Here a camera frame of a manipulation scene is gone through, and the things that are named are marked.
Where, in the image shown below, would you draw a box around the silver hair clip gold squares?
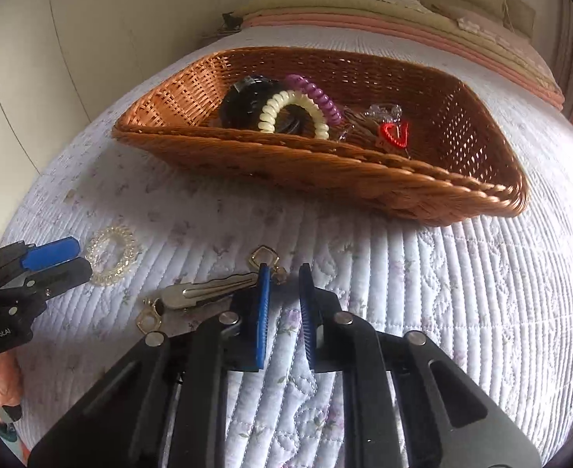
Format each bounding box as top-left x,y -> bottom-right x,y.
137,245 -> 287,335

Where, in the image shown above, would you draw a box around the clear spiral hair tie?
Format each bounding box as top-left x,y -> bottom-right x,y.
84,225 -> 138,287

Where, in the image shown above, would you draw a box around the cream spiral hair tie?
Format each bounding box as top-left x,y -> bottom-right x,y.
258,89 -> 331,140

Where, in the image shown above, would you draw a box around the white wardrobe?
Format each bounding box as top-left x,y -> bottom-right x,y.
0,0 -> 272,235

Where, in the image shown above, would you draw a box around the black wrist watch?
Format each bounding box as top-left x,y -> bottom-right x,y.
219,74 -> 311,135

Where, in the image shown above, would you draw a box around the folded pink blanket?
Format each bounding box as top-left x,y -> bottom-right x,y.
242,12 -> 565,108

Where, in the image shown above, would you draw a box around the brown wicker basket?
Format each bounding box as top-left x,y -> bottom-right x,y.
112,46 -> 530,227

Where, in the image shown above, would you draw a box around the clear crystal hair clip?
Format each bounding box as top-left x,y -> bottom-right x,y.
342,102 -> 404,142

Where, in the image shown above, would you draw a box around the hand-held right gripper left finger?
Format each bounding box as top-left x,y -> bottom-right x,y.
28,263 -> 272,468

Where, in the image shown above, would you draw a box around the red heart hair clip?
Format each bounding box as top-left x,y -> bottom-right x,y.
380,122 -> 410,149

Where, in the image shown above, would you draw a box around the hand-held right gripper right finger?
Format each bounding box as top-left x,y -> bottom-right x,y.
298,262 -> 543,468

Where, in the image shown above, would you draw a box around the white floral quilted bedspread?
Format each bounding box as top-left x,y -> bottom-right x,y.
0,24 -> 573,468

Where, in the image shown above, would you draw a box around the folded yellow and pink blankets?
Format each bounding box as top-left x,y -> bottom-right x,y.
232,0 -> 560,93

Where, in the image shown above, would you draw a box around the purple spiral hair tie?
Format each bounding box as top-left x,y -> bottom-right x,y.
285,74 -> 342,122

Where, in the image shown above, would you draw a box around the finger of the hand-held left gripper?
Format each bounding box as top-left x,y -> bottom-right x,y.
20,257 -> 93,299
0,236 -> 81,280

